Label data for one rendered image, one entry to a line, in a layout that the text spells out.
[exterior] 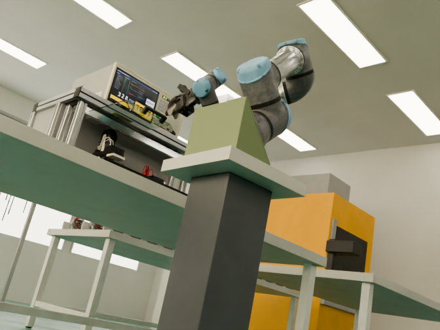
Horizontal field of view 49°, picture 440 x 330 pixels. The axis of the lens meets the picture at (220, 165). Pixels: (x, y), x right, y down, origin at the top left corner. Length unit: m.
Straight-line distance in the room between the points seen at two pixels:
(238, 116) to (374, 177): 6.27
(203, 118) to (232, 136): 0.17
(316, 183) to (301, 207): 0.47
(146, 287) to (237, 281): 8.85
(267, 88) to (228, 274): 0.61
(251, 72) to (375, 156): 6.28
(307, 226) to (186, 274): 4.33
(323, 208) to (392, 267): 1.87
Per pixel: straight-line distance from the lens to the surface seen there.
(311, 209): 5.65
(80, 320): 2.75
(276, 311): 5.63
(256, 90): 1.56
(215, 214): 1.33
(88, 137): 2.25
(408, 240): 7.10
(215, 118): 1.49
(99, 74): 2.36
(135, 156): 2.38
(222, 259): 1.31
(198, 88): 2.00
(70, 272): 9.22
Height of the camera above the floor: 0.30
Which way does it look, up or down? 18 degrees up
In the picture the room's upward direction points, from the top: 12 degrees clockwise
